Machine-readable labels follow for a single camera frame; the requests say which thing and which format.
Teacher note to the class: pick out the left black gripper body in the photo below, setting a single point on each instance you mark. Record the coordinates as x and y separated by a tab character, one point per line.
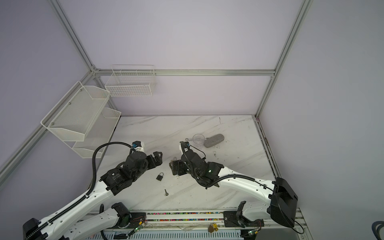
134	176

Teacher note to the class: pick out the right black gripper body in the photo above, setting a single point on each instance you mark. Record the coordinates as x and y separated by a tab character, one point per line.
193	172

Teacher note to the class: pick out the dark grey padlock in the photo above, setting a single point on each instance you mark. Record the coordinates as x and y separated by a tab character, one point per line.
160	177

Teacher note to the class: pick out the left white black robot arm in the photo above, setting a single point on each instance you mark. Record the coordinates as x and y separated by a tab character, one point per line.
115	180

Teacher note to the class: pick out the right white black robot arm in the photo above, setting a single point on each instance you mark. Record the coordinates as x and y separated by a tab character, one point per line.
276	199

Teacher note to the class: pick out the clear plastic cup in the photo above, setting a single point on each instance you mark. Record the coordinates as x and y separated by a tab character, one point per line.
199	139

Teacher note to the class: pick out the white two-tier mesh shelf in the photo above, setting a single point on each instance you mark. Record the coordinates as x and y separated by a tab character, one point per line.
82	119

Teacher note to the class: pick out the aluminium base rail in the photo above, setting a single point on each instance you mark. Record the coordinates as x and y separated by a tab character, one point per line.
175	225

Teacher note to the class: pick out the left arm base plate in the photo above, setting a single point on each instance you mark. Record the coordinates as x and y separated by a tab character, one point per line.
131	222

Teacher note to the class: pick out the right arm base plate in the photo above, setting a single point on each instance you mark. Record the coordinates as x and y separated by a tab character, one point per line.
231	219

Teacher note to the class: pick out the white wire basket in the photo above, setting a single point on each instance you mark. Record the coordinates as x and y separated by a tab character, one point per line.
132	81

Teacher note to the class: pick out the aluminium frame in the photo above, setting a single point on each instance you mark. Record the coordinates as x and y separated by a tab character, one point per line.
213	63

